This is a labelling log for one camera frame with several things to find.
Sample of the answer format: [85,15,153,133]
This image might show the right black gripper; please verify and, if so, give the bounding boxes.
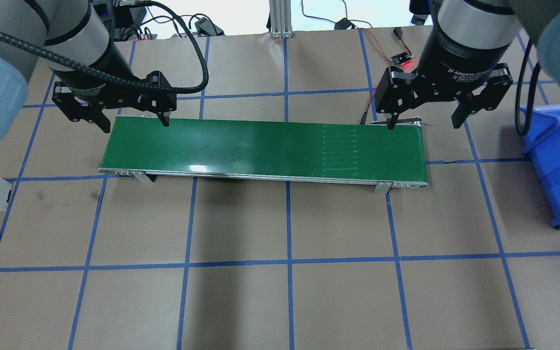
[375,37,513,129]

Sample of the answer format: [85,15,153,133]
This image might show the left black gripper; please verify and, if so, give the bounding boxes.
[52,46,177,134]

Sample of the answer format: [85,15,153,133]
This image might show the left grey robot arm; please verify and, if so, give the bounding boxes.
[0,0,177,140]

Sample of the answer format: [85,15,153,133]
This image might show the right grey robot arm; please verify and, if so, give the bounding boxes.
[375,0,560,129]

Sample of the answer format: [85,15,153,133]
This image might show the small sensor board red LED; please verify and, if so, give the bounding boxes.
[391,52,414,70]

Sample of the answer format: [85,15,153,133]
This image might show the green conveyor belt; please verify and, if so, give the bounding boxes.
[98,115,429,193]

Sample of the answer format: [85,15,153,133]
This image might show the aluminium frame post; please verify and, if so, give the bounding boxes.
[268,0,294,39]

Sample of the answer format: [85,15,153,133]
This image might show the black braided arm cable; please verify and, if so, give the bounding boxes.
[0,0,210,95]

